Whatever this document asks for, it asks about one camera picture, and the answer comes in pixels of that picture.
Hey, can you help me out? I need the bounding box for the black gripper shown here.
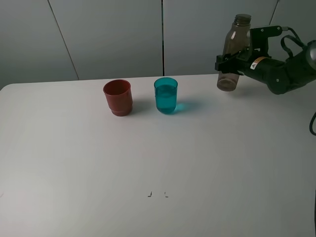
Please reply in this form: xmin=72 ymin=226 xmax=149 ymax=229
xmin=215 ymin=54 xmax=291 ymax=95

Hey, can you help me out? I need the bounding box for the grey translucent water bottle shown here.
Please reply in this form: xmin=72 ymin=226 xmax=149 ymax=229
xmin=217 ymin=14 xmax=251 ymax=92

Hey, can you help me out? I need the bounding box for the teal translucent plastic cup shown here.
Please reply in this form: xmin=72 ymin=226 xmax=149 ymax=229
xmin=154 ymin=77 xmax=178 ymax=115

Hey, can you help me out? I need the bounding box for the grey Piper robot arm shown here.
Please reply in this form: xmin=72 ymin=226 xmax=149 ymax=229
xmin=215 ymin=40 xmax=316 ymax=95

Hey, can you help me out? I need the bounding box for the red plastic cup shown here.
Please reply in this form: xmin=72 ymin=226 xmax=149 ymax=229
xmin=103 ymin=79 xmax=133 ymax=117

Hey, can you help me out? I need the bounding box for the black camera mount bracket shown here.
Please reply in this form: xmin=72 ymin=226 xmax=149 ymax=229
xmin=249 ymin=26 xmax=282 ymax=57

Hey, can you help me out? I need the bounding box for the black cable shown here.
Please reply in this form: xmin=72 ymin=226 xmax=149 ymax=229
xmin=280 ymin=26 xmax=316 ymax=136

